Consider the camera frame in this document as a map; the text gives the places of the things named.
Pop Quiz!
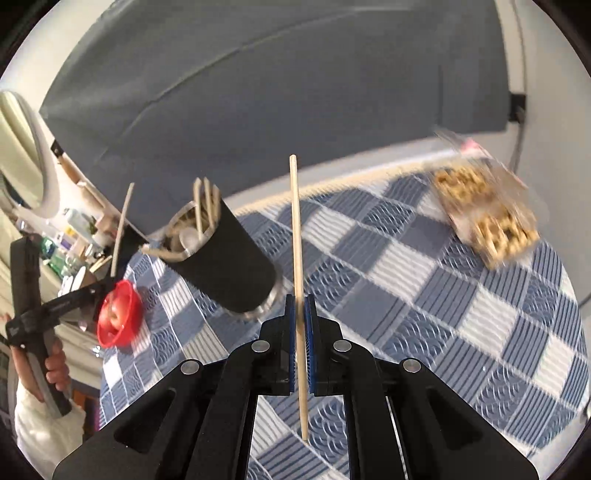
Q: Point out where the black metal utensil cup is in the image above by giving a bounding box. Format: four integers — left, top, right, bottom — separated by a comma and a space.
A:
158, 202, 281, 319

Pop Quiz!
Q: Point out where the left hand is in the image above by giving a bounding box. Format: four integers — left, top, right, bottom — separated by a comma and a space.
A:
10, 338, 71, 403

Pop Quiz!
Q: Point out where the red bowl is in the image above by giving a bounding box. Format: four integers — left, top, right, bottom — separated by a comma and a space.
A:
96, 280, 143, 349

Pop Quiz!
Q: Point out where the blue white patterned tablecloth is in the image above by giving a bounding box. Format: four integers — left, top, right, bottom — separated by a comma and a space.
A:
98, 173, 590, 479

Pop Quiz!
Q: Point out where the wooden chopstick short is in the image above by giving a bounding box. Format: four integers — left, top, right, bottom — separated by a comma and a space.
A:
204, 178, 221, 229

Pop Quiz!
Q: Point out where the white ceramic soup spoon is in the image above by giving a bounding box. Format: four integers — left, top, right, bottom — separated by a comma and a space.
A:
178, 227, 202, 254

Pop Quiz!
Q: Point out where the wooden chopstick long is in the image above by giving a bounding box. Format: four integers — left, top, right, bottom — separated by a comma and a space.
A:
288, 154, 308, 442

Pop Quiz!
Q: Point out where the grey backdrop board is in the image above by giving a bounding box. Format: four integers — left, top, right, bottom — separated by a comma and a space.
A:
41, 1, 509, 233

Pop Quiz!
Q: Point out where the wooden chopstick crossed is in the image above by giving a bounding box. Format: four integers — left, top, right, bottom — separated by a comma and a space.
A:
192, 177, 204, 241

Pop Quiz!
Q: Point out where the clear box of cookies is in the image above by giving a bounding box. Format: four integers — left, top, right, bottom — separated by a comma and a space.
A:
432, 128, 540, 270

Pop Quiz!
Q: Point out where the white forearm sleeve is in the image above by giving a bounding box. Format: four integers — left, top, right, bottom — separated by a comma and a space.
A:
14, 383, 86, 479

